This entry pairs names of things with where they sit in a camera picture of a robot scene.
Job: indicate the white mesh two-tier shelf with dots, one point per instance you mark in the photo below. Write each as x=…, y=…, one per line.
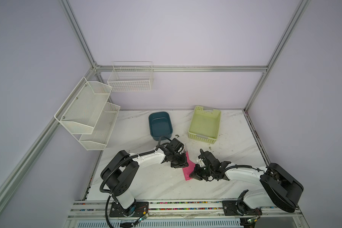
x=88, y=115

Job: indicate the light green perforated basket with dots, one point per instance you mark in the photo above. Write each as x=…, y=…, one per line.
x=205, y=124

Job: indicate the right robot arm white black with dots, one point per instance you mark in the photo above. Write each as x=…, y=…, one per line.
x=277, y=187

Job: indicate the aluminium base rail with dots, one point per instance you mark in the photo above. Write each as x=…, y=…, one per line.
x=157, y=209

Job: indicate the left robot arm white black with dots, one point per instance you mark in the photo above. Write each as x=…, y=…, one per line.
x=119, y=174

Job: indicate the pink paper napkin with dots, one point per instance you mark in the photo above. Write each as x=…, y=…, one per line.
x=189, y=169

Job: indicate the dark teal plastic tub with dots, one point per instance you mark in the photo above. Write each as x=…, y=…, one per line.
x=160, y=125

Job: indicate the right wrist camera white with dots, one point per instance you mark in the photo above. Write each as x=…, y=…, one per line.
x=200, y=162

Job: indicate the white wire wall basket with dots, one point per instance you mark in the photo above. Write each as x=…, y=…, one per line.
x=131, y=76

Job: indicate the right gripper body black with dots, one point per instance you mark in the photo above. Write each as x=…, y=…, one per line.
x=202, y=172

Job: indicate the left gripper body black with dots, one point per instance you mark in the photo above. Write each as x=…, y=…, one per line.
x=178, y=161

